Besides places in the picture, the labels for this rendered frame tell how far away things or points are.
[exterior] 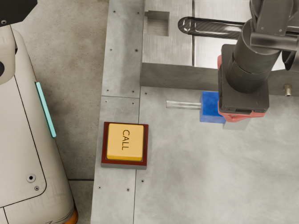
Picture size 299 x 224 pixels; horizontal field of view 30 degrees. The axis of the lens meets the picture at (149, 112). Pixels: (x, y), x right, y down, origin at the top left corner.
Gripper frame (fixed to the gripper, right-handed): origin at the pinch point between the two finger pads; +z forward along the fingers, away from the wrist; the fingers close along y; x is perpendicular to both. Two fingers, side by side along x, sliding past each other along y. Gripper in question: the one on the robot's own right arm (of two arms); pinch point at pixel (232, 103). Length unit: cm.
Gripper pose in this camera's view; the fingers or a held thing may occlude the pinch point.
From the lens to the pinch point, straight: 88.2
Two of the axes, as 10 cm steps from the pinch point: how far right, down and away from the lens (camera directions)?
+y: 0.4, -9.0, 4.3
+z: -0.7, 4.3, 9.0
